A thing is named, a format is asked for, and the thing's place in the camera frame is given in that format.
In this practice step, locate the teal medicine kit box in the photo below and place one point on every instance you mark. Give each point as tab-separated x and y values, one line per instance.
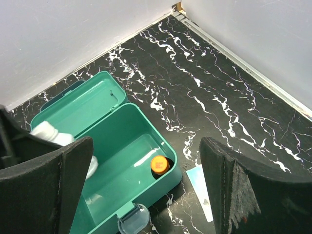
117	197

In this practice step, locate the white disinfectant bottle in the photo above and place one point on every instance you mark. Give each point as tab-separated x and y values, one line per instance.
49	133

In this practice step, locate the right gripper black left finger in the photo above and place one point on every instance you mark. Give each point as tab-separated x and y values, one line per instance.
41	194

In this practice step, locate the brown bottle orange cap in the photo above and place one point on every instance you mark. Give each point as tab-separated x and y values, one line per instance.
160	165

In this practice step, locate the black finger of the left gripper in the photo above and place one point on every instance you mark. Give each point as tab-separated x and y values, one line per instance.
17	139

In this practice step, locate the teal white flat packet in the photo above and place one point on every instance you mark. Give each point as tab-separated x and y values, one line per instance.
196	177

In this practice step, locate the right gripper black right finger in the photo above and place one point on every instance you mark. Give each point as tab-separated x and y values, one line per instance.
250	197

